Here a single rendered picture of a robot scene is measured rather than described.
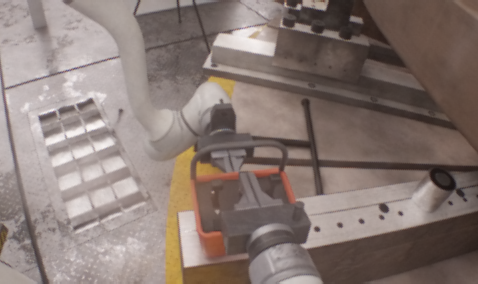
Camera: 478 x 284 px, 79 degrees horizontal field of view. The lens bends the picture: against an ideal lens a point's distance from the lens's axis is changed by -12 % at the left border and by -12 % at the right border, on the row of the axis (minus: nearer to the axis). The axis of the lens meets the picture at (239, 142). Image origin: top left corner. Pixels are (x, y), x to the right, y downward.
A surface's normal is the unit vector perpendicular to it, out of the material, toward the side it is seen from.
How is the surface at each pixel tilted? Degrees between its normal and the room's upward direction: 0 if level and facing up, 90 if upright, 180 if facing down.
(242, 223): 13
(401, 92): 72
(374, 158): 0
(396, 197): 0
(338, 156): 0
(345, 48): 90
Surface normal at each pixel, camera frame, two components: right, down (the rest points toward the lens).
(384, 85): -0.15, 0.43
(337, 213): 0.11, -0.70
